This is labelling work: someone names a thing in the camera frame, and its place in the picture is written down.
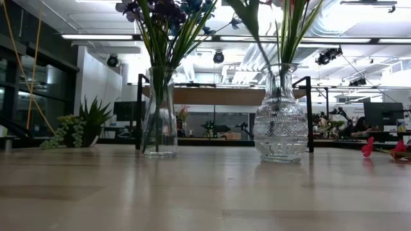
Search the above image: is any white LED light bar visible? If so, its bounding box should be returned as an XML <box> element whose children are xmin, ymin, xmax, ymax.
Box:
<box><xmin>220</xmin><ymin>36</ymin><xmax>292</xmax><ymax>42</ymax></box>
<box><xmin>60</xmin><ymin>34</ymin><xmax>134</xmax><ymax>40</ymax></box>
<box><xmin>300</xmin><ymin>37</ymin><xmax>372</xmax><ymax>44</ymax></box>
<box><xmin>378</xmin><ymin>38</ymin><xmax>411</xmax><ymax>44</ymax></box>

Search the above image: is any background flower arrangement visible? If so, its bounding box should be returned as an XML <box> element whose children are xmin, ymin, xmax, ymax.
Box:
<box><xmin>175</xmin><ymin>105</ymin><xmax>191</xmax><ymax>131</ymax></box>

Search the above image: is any smooth clear glass vase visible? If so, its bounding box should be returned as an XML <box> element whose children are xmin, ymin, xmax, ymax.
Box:
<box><xmin>141</xmin><ymin>66</ymin><xmax>179</xmax><ymax>158</ymax></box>

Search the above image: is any black computer monitor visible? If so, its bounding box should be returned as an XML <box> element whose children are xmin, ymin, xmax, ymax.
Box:
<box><xmin>113</xmin><ymin>101</ymin><xmax>146</xmax><ymax>122</ymax></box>
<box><xmin>363</xmin><ymin>101</ymin><xmax>405</xmax><ymax>128</ymax></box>

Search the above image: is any blue artificial flower bunch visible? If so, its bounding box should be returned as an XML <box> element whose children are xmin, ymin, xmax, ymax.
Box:
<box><xmin>153</xmin><ymin>0</ymin><xmax>242</xmax><ymax>153</ymax></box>

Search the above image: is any person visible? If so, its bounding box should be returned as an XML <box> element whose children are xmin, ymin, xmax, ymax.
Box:
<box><xmin>349</xmin><ymin>115</ymin><xmax>380</xmax><ymax>139</ymax></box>

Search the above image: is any silver ventilation duct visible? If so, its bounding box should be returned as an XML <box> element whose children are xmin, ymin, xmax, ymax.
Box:
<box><xmin>301</xmin><ymin>0</ymin><xmax>357</xmax><ymax>67</ymax></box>

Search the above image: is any patterned clear glass vase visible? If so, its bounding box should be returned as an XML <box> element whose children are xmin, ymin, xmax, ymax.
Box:
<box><xmin>252</xmin><ymin>63</ymin><xmax>309</xmax><ymax>164</ymax></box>

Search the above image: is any wooden shelf with black legs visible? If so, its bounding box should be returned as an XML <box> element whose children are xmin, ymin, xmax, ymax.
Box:
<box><xmin>135</xmin><ymin>73</ymin><xmax>314</xmax><ymax>153</ymax></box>

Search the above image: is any potted artificial succulent plant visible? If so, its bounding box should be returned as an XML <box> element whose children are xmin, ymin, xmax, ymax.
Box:
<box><xmin>40</xmin><ymin>96</ymin><xmax>114</xmax><ymax>151</ymax></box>

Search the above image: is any black rig frame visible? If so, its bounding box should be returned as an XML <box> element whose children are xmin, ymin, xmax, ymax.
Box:
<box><xmin>0</xmin><ymin>33</ymin><xmax>411</xmax><ymax>150</ymax></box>

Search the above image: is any purple artificial flower stem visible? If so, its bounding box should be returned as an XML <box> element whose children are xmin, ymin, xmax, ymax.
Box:
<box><xmin>144</xmin><ymin>0</ymin><xmax>189</xmax><ymax>153</ymax></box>
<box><xmin>114</xmin><ymin>0</ymin><xmax>168</xmax><ymax>153</ymax></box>

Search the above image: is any yellow hanging cable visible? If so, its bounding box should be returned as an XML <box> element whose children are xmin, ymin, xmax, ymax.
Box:
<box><xmin>27</xmin><ymin>6</ymin><xmax>43</xmax><ymax>130</ymax></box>
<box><xmin>1</xmin><ymin>0</ymin><xmax>56</xmax><ymax>135</ymax></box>

